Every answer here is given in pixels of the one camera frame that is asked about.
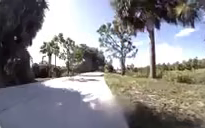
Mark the distant row of bushes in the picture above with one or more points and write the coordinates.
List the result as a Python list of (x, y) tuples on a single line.
[(186, 64)]

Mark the tall palm tree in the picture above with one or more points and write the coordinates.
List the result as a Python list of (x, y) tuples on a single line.
[(152, 60)]

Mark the group of palms and trees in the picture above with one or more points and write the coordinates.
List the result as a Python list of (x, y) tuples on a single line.
[(70, 58)]

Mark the sparse leafy tree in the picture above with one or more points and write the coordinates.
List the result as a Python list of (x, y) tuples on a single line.
[(123, 66)]

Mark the dry grass verge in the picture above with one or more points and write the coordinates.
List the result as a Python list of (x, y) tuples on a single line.
[(163, 96)]

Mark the dark dense trees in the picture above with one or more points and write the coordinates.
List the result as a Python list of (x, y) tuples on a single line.
[(10, 43)]

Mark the grey asphalt road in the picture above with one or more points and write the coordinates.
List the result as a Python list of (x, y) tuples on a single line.
[(40, 106)]

